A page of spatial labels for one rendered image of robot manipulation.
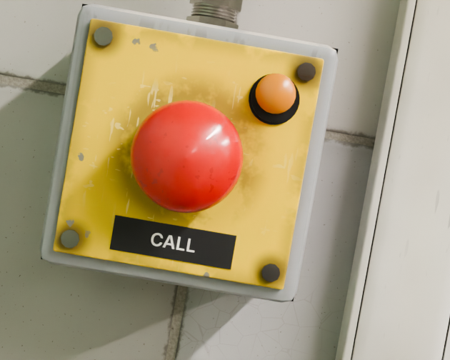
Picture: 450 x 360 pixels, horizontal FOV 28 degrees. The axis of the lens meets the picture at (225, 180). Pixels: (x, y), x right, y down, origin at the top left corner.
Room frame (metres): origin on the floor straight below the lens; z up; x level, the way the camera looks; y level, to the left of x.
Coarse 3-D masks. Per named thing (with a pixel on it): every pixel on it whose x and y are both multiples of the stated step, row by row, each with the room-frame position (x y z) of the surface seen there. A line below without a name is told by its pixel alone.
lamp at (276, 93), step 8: (264, 80) 0.33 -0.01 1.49; (272, 80) 0.33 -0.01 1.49; (280, 80) 0.33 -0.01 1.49; (288, 80) 0.33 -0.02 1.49; (256, 88) 0.33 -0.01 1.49; (264, 88) 0.33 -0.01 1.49; (272, 88) 0.33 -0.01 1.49; (280, 88) 0.33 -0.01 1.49; (288, 88) 0.33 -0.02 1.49; (256, 96) 0.33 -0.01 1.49; (264, 96) 0.33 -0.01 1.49; (272, 96) 0.33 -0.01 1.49; (280, 96) 0.33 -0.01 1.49; (288, 96) 0.33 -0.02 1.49; (264, 104) 0.33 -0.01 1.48; (272, 104) 0.33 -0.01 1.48; (280, 104) 0.33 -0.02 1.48; (288, 104) 0.33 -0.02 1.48; (272, 112) 0.33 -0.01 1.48; (280, 112) 0.33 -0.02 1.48
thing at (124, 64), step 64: (128, 64) 0.33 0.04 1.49; (192, 64) 0.33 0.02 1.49; (256, 64) 0.33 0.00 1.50; (320, 64) 0.33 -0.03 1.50; (64, 128) 0.34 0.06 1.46; (128, 128) 0.33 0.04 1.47; (256, 128) 0.33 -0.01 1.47; (320, 128) 0.34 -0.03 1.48; (64, 192) 0.33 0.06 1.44; (128, 192) 0.33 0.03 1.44; (256, 192) 0.33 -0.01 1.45; (64, 256) 0.34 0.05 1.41; (128, 256) 0.33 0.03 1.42; (192, 256) 0.33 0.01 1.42; (256, 256) 0.33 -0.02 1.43
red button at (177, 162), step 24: (144, 120) 0.32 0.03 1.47; (168, 120) 0.31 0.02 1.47; (192, 120) 0.31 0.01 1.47; (216, 120) 0.31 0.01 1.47; (144, 144) 0.31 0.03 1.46; (168, 144) 0.31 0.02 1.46; (192, 144) 0.31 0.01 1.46; (216, 144) 0.31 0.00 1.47; (240, 144) 0.32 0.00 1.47; (144, 168) 0.31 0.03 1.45; (168, 168) 0.31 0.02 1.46; (192, 168) 0.31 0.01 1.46; (216, 168) 0.31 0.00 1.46; (240, 168) 0.32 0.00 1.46; (144, 192) 0.32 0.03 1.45; (168, 192) 0.31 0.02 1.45; (192, 192) 0.31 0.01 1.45; (216, 192) 0.31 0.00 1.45
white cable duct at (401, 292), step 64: (448, 0) 0.39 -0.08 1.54; (448, 64) 0.39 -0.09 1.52; (384, 128) 0.39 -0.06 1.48; (448, 128) 0.39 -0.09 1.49; (384, 192) 0.39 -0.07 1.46; (448, 192) 0.39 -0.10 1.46; (384, 256) 0.39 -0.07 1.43; (448, 256) 0.39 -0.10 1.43; (384, 320) 0.39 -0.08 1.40; (448, 320) 0.39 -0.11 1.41
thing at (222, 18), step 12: (192, 0) 0.37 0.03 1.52; (204, 0) 0.36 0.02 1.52; (216, 0) 0.36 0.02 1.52; (228, 0) 0.36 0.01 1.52; (240, 0) 0.37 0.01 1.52; (192, 12) 0.37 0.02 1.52; (204, 12) 0.36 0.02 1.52; (216, 12) 0.36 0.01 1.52; (228, 12) 0.36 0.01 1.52; (216, 24) 0.36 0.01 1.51; (228, 24) 0.36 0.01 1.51
